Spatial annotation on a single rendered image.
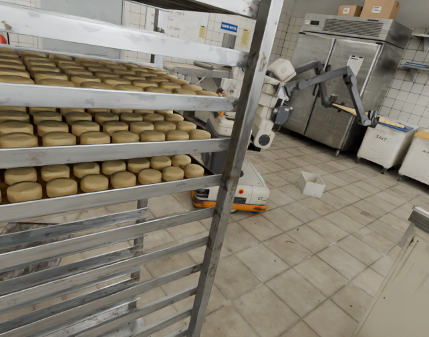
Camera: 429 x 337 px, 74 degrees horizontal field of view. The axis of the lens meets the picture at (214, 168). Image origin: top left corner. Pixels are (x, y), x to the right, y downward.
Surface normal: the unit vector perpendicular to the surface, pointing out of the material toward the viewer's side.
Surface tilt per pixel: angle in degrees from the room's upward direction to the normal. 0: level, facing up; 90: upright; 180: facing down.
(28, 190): 0
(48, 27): 90
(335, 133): 90
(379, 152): 93
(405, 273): 90
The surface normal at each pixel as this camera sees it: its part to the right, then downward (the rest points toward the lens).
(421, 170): -0.77, 0.21
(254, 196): 0.16, 0.43
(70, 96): 0.57, 0.43
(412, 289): -0.86, 0.04
